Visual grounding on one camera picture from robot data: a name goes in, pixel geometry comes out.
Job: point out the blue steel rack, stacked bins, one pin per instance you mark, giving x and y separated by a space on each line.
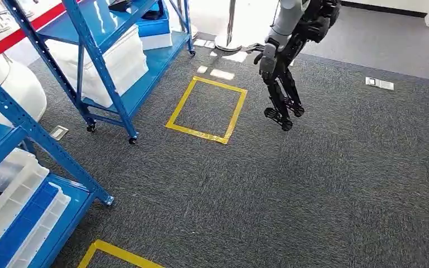
33 131

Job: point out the large white storage bin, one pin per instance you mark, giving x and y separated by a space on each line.
114 66

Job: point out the bystander humanoid robot black legs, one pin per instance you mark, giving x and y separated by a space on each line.
279 100

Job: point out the blue steel rack, large bin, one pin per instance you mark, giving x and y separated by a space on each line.
159 59

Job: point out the bystander humanoid robot black torso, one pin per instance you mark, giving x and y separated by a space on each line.
320 18

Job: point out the small blue plastic bin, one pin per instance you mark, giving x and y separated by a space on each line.
153 27

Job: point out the chrome stanchion pole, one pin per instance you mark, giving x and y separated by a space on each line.
230 18

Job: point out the white floor socket plate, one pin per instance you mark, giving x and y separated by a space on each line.
59 132
379 83

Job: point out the low white plastic bin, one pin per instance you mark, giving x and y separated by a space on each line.
48 225

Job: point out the large white rounded shell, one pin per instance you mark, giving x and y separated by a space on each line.
18 92

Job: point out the small white plastic bin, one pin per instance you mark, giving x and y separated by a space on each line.
157 41

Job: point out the bystander humanoid robot grey hand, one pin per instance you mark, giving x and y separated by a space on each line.
267 61

